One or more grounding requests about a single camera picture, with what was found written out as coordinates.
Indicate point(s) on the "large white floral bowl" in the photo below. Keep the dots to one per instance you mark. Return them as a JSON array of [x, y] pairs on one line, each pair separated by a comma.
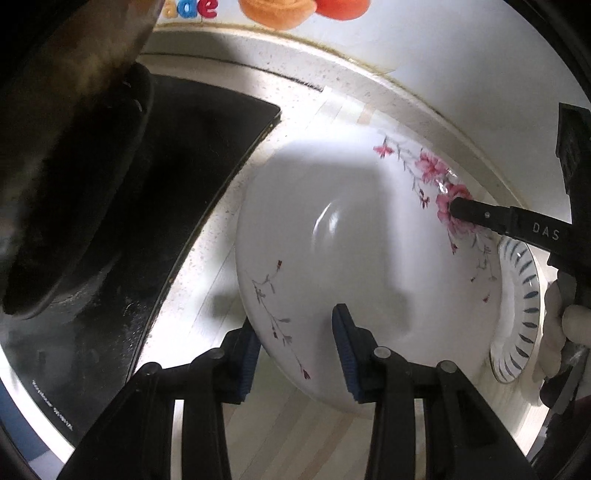
[[361, 218]]

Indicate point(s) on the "dark wok pan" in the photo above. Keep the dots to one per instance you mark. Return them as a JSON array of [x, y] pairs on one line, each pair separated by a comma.
[[74, 107]]

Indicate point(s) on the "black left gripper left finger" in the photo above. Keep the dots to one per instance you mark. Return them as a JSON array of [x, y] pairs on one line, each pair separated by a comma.
[[222, 375]]

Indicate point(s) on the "black gas stove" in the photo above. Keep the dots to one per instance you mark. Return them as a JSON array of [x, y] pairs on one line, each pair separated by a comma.
[[75, 355]]

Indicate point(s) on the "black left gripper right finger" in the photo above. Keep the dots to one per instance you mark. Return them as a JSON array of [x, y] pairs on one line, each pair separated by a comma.
[[379, 376]]

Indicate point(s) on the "striped table mat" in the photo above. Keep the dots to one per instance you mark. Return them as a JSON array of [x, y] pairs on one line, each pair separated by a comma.
[[280, 432]]

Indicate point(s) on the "blue striped white plate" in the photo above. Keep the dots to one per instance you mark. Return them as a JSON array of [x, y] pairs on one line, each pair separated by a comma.
[[520, 311]]

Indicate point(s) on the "colourful wall sticker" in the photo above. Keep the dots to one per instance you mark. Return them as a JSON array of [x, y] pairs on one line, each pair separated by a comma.
[[280, 15]]

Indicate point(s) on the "white gloved right hand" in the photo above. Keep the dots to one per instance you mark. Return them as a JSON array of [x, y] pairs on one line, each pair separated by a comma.
[[562, 323]]

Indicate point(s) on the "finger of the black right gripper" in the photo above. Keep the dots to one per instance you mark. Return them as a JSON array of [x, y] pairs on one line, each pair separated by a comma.
[[544, 232]]

